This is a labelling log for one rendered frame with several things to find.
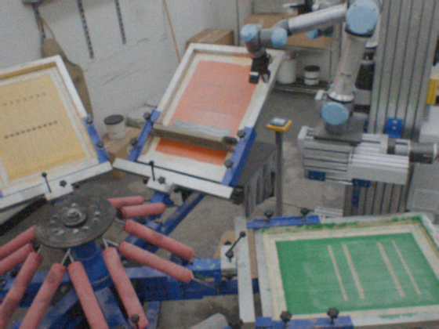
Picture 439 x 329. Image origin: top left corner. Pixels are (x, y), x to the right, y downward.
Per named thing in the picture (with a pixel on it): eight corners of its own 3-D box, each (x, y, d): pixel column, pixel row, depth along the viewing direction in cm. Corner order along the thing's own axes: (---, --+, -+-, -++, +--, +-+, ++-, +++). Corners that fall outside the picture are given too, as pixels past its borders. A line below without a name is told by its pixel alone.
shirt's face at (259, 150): (215, 133, 280) (215, 132, 280) (277, 145, 260) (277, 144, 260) (174, 169, 246) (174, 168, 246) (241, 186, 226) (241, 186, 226)
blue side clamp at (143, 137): (157, 115, 236) (152, 108, 230) (165, 117, 233) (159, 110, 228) (134, 162, 226) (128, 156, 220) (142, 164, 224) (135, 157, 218)
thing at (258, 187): (265, 186, 280) (264, 143, 263) (277, 189, 276) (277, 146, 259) (232, 228, 248) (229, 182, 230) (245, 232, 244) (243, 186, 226)
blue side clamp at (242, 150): (248, 132, 210) (244, 124, 205) (257, 134, 208) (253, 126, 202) (225, 186, 201) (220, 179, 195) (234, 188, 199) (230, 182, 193)
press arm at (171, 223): (233, 158, 268) (233, 150, 265) (241, 160, 265) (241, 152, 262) (98, 298, 180) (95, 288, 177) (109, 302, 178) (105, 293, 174)
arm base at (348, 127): (357, 122, 211) (358, 104, 205) (353, 136, 199) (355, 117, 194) (326, 119, 216) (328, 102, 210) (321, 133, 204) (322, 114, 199)
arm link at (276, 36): (288, 23, 185) (265, 24, 189) (281, 30, 176) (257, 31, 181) (290, 41, 189) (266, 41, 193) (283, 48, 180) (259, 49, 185)
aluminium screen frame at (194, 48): (193, 47, 249) (190, 42, 246) (285, 56, 223) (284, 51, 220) (134, 162, 225) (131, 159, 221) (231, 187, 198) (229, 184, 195)
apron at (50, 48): (91, 116, 419) (63, 8, 362) (96, 117, 416) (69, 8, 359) (50, 141, 381) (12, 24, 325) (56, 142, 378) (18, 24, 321)
